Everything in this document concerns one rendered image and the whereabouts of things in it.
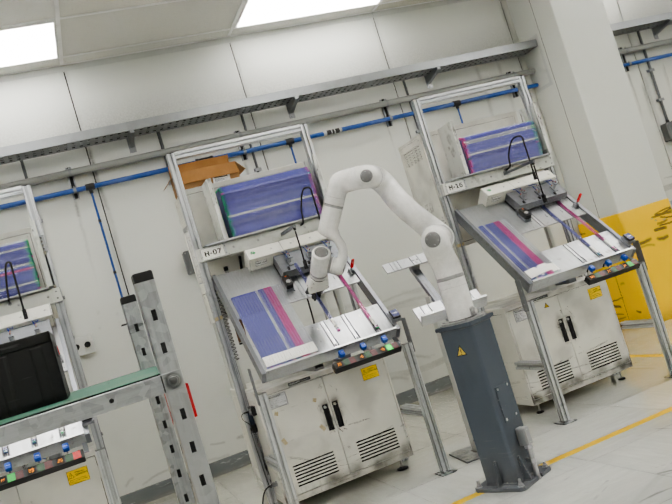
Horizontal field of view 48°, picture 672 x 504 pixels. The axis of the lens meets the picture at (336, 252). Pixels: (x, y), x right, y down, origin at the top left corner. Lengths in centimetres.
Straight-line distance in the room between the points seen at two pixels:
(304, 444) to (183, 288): 192
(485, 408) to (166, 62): 357
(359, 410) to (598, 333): 150
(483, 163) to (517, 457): 187
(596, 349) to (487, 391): 148
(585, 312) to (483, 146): 111
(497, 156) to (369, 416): 170
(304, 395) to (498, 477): 105
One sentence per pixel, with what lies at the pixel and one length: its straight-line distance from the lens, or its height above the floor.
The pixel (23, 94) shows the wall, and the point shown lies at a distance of 557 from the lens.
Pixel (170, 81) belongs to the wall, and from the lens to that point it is 564.
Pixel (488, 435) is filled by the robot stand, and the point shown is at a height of 23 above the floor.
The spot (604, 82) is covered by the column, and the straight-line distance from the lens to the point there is 645.
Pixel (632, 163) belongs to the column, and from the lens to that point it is 640.
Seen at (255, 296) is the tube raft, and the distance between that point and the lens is 371.
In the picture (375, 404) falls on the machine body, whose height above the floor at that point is 37.
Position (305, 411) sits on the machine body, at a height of 45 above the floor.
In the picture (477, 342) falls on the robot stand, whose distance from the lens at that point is 314.
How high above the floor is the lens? 100
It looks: 3 degrees up
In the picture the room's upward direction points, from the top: 17 degrees counter-clockwise
